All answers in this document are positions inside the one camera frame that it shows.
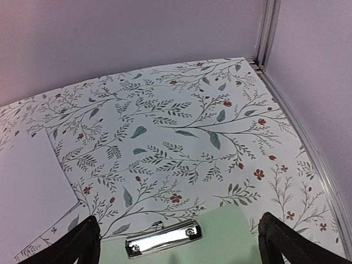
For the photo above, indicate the green clipboard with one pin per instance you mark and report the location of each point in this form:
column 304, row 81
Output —
column 218, row 236

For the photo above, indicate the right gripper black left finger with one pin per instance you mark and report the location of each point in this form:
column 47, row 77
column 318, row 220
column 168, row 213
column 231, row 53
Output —
column 82, row 244

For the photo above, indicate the right aluminium corner post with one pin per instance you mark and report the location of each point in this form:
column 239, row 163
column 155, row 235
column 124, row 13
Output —
column 267, row 33

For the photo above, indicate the white paper sheet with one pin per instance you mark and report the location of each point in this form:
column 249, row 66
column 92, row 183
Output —
column 35, row 193

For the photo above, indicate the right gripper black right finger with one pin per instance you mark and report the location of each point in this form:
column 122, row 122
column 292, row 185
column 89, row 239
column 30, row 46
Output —
column 277, row 241

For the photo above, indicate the floral patterned table mat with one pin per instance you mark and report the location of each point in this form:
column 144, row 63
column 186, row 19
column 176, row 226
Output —
column 172, row 142

